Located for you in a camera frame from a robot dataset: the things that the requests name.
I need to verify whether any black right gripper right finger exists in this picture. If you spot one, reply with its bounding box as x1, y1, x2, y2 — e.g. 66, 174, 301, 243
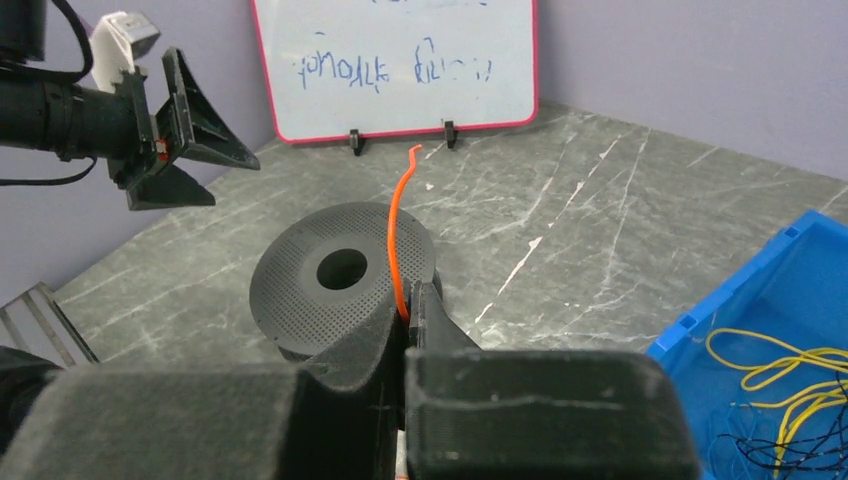
404, 282, 702, 479

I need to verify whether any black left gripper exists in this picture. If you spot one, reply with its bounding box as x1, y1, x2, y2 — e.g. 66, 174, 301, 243
109, 47, 260, 211

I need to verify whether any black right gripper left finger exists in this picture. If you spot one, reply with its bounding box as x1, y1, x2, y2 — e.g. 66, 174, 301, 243
1, 296, 406, 479

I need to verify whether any dark grey perforated spool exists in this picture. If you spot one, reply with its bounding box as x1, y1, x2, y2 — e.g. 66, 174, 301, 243
248, 201, 444, 364

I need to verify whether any orange cable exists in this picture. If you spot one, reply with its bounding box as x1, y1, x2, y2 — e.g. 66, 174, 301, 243
387, 143, 424, 326

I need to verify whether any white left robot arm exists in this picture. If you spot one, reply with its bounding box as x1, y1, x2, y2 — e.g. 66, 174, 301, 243
1, 1, 260, 211

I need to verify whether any red framed whiteboard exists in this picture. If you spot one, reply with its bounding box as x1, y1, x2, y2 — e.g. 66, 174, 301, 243
252, 1, 539, 144

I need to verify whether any black whiteboard stand clip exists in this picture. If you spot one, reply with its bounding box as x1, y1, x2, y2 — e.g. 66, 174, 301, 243
443, 120, 458, 150

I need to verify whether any blue plastic bin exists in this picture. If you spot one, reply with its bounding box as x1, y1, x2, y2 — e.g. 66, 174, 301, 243
647, 211, 847, 479

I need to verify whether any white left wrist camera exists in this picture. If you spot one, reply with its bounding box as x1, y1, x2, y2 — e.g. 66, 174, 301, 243
89, 11, 161, 93

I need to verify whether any yellow cable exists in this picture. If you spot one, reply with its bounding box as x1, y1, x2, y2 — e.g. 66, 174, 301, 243
704, 327, 848, 478

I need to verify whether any black thin cable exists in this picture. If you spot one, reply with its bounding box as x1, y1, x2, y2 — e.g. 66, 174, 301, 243
718, 370, 848, 480

